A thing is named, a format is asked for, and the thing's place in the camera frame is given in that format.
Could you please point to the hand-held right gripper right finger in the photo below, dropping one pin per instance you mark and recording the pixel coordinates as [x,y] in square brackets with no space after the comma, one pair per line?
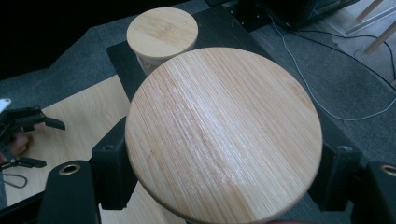
[337,177]

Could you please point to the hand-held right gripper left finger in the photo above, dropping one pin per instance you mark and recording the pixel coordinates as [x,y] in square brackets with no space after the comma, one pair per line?
[112,174]

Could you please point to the wooden cylinder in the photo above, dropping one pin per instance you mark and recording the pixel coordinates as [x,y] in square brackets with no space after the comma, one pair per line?
[218,133]

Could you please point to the short jar with wooden lid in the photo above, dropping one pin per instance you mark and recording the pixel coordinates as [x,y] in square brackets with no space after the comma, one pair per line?
[162,31]

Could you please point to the black shelf with metal legs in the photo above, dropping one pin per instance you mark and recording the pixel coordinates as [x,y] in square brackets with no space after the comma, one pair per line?
[218,28]

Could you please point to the dark glass cabinet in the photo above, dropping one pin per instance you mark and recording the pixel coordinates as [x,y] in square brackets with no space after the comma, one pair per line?
[305,12]

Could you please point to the black stand with square base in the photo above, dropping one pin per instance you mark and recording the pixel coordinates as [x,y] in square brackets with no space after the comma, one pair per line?
[252,15]

